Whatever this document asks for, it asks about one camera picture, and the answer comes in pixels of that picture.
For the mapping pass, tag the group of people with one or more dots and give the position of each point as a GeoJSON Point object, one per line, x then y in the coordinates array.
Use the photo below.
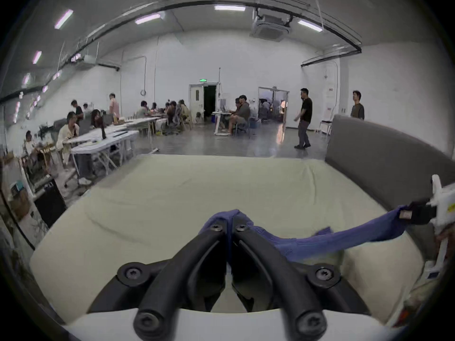
{"type": "Point", "coordinates": [69, 133]}
{"type": "Point", "coordinates": [241, 114]}
{"type": "Point", "coordinates": [170, 114]}

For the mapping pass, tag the row of tables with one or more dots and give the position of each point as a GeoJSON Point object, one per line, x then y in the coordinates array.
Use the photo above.
{"type": "Point", "coordinates": [106, 137]}

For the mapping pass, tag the white chair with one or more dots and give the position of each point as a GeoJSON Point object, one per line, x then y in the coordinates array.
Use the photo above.
{"type": "Point", "coordinates": [325, 126]}

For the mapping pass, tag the bed with pale green sheet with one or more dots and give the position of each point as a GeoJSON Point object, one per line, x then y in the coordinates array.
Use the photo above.
{"type": "Point", "coordinates": [177, 197]}

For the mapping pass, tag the grey padded headboard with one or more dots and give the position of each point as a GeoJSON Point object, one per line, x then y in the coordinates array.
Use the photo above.
{"type": "Point", "coordinates": [384, 162]}

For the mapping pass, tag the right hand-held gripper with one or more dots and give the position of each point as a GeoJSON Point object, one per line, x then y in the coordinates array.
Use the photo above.
{"type": "Point", "coordinates": [446, 208]}

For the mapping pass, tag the black box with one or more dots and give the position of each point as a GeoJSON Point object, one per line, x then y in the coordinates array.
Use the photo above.
{"type": "Point", "coordinates": [49, 203]}

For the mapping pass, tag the dark blue garment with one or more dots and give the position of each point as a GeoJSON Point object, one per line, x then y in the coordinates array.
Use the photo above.
{"type": "Point", "coordinates": [355, 234]}

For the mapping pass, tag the white desk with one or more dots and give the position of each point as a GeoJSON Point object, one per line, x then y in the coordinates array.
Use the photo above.
{"type": "Point", "coordinates": [221, 114]}

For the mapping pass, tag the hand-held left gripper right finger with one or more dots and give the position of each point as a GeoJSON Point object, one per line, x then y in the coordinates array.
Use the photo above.
{"type": "Point", "coordinates": [263, 261]}

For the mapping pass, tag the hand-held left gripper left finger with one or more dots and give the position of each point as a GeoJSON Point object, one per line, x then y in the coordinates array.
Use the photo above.
{"type": "Point", "coordinates": [199, 261]}

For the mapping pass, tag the person's right hand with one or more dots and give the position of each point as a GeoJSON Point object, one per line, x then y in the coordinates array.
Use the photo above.
{"type": "Point", "coordinates": [447, 236]}

